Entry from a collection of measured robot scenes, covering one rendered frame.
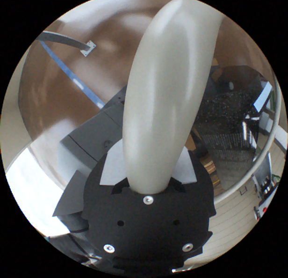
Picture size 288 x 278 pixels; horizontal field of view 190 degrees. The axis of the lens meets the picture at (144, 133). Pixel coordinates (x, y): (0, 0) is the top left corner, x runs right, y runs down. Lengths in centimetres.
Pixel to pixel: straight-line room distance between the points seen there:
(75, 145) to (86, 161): 8
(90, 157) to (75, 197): 19
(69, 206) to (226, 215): 574
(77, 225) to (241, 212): 581
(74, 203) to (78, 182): 10
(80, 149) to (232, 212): 585
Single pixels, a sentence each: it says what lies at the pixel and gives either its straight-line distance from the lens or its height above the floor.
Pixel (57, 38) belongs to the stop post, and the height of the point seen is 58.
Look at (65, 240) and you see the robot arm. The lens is 51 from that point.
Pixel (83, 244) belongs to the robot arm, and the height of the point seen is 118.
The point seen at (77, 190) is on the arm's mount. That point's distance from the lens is 43.
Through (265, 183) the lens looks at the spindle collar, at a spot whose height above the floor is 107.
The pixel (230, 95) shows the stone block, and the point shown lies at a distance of 46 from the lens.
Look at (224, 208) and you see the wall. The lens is 577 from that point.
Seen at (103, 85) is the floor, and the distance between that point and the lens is 117.
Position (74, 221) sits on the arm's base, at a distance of 46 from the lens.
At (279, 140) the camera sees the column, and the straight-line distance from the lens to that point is 161.
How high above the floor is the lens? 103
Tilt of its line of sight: 62 degrees down
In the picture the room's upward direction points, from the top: 172 degrees counter-clockwise
